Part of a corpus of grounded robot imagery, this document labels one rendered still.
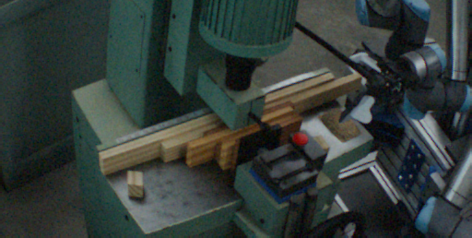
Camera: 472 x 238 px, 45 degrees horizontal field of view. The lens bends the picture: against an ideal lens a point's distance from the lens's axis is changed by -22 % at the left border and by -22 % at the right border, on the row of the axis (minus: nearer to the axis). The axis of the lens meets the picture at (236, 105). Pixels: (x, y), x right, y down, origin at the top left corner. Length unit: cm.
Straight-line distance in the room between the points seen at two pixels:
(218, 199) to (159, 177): 13
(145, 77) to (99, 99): 23
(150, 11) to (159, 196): 38
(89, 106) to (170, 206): 46
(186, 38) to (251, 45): 18
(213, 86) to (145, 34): 19
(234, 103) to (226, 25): 19
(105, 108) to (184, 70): 33
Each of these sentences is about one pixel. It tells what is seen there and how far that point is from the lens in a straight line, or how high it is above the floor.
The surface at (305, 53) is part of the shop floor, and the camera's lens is 334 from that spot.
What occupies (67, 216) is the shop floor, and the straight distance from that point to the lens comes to 246.
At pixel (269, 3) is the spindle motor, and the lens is 119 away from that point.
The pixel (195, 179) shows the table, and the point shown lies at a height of 90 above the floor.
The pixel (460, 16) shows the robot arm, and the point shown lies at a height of 121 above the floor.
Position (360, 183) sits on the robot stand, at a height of 21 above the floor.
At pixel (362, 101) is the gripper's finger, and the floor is 106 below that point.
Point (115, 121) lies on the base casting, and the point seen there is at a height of 80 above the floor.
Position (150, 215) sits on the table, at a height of 90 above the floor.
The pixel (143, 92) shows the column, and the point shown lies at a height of 92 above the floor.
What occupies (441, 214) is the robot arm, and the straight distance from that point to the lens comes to 126.
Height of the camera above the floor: 190
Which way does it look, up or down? 40 degrees down
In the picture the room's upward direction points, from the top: 9 degrees clockwise
